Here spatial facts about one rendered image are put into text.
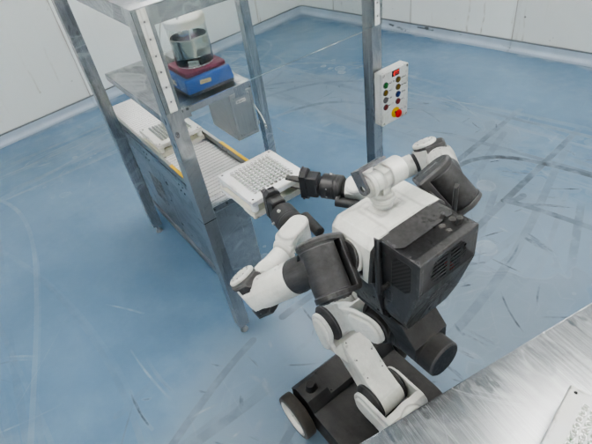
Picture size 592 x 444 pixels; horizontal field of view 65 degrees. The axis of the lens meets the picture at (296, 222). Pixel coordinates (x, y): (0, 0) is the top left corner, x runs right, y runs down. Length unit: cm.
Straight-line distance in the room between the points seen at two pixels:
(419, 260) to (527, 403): 48
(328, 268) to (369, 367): 85
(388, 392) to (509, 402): 63
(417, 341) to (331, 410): 77
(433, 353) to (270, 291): 49
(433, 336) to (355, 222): 43
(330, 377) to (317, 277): 106
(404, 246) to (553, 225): 209
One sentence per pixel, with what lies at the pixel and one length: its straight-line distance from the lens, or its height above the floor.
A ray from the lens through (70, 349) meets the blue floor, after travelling 286.
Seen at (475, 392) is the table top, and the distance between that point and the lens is 132.
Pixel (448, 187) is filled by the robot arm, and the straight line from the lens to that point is 128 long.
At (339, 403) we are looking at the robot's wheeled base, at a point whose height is 17.
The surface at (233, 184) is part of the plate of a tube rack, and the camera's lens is 170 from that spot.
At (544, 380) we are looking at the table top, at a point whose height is 83.
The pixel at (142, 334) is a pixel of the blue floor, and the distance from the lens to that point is 271.
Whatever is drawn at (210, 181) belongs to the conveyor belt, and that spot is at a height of 80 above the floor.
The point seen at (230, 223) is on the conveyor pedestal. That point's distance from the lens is 230.
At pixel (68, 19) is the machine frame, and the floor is 140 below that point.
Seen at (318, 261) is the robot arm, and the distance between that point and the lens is 105.
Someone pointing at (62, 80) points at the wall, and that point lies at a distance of 538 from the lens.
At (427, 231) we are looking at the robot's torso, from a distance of 111.
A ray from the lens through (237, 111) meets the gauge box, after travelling 190.
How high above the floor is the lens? 197
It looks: 40 degrees down
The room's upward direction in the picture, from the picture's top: 10 degrees counter-clockwise
